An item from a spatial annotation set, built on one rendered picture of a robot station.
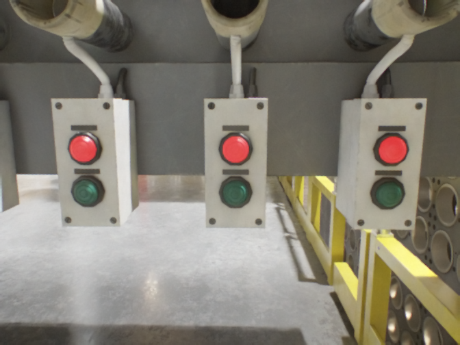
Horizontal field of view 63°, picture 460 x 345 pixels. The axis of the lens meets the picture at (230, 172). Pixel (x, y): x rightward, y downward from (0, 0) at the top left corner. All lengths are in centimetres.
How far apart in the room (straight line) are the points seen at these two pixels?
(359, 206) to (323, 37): 24
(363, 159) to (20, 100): 45
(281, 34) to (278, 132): 13
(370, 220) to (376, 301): 77
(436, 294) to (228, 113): 60
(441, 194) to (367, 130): 219
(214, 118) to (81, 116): 15
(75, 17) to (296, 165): 32
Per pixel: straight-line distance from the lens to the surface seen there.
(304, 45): 55
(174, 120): 52
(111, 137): 45
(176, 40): 55
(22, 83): 59
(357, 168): 45
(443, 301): 86
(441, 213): 264
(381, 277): 119
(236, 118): 42
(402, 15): 39
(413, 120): 46
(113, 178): 46
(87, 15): 42
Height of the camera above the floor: 76
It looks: 11 degrees down
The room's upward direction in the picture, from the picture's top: straight up
